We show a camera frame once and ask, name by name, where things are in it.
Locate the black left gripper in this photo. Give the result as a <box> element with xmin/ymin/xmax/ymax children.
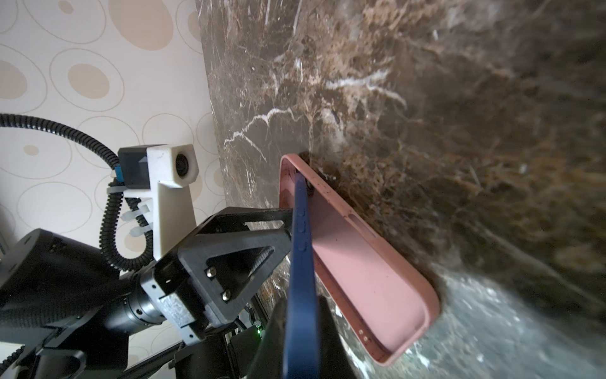
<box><xmin>103</xmin><ymin>207</ymin><xmax>293</xmax><ymax>345</ymax></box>

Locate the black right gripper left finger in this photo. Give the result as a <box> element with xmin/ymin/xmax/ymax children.
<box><xmin>247</xmin><ymin>299</ymin><xmax>287</xmax><ymax>379</ymax></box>

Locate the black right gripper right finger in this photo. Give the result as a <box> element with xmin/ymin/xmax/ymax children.
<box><xmin>318</xmin><ymin>296</ymin><xmax>356</xmax><ymax>379</ymax></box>

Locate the dark blue smartphone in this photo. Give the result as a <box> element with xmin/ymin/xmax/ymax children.
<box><xmin>282</xmin><ymin>172</ymin><xmax>320</xmax><ymax>378</ymax></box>

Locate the pink phone case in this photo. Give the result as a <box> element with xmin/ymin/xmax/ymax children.
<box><xmin>279</xmin><ymin>154</ymin><xmax>440</xmax><ymax>366</ymax></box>

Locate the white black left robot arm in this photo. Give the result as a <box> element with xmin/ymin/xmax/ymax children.
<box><xmin>1</xmin><ymin>207</ymin><xmax>293</xmax><ymax>378</ymax></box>

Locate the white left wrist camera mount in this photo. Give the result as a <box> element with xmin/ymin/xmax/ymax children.
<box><xmin>116</xmin><ymin>144</ymin><xmax>199</xmax><ymax>261</ymax></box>

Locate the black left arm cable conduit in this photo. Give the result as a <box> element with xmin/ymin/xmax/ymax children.
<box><xmin>0</xmin><ymin>112</ymin><xmax>155</xmax><ymax>273</ymax></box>

